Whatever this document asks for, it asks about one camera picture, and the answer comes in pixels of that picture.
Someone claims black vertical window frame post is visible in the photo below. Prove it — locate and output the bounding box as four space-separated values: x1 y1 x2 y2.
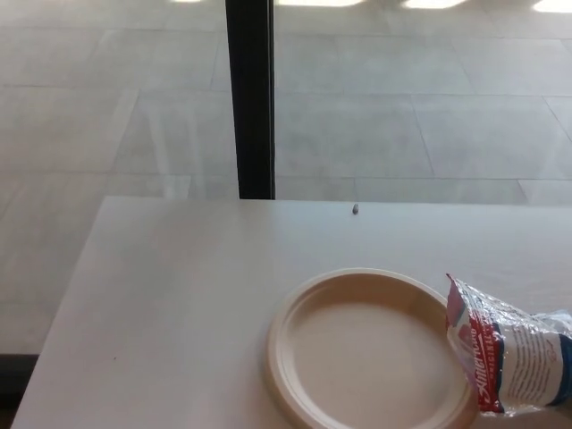
224 0 276 200

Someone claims red white sunflower seed bag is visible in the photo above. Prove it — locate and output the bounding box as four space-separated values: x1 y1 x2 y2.
445 273 572 420

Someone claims beige round disposable plate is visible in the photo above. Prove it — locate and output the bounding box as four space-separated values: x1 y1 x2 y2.
266 266 482 429

